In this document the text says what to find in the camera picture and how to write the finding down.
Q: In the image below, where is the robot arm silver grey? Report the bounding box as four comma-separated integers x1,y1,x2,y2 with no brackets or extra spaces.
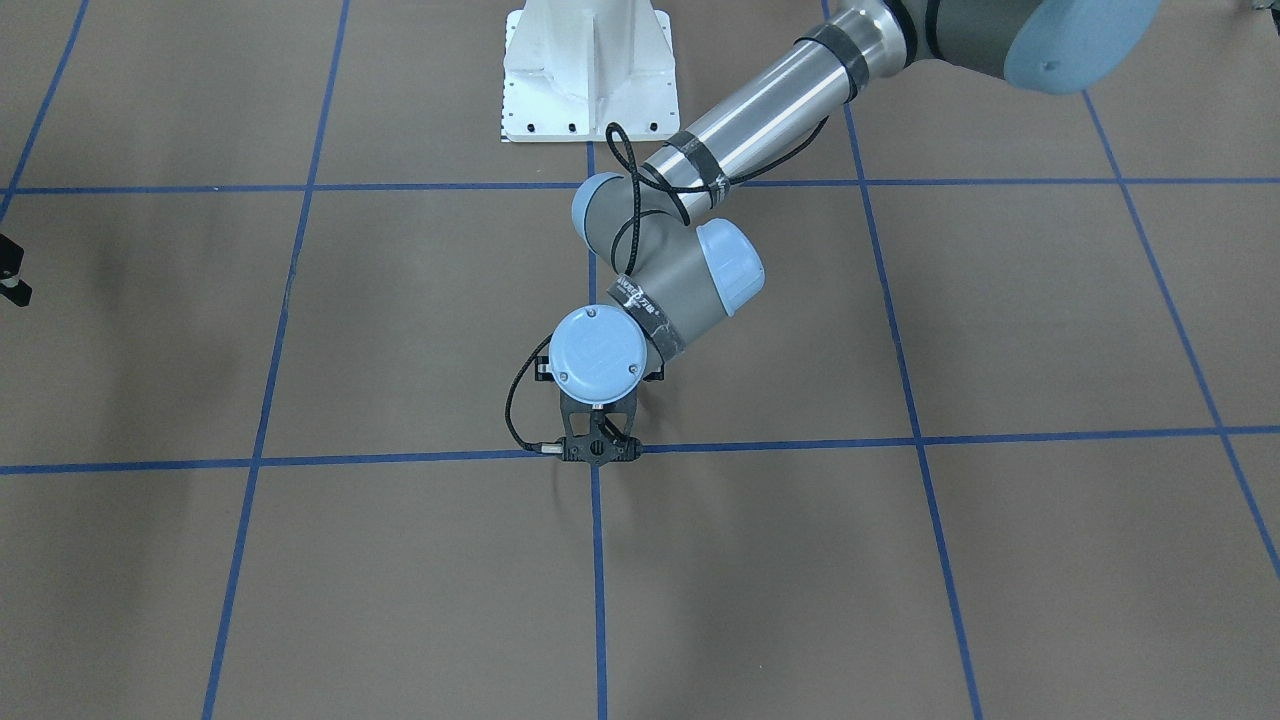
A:
536,1,1158,413

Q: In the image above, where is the brown paper mat blue grid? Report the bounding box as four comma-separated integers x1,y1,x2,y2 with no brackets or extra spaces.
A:
3,1,1277,719

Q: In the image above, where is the white pedestal column with base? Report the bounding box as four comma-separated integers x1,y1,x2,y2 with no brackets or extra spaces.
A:
500,1,682,143

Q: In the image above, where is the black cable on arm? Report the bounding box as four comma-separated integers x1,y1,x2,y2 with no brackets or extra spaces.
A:
503,118,831,456

